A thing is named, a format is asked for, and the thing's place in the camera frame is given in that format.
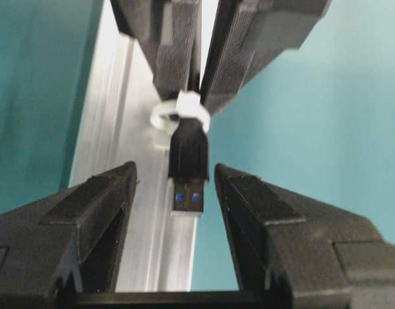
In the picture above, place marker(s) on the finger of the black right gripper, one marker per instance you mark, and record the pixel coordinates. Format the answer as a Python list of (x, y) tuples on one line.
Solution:
[(168, 33), (247, 36)]

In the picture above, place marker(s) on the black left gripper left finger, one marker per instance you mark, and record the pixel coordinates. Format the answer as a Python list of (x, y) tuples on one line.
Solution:
[(68, 242)]

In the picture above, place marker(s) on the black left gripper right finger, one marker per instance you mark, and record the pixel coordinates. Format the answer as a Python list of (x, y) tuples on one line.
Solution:
[(303, 252)]

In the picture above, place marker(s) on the silver aluminium extrusion rail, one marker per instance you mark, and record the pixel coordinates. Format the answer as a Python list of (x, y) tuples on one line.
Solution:
[(157, 247)]

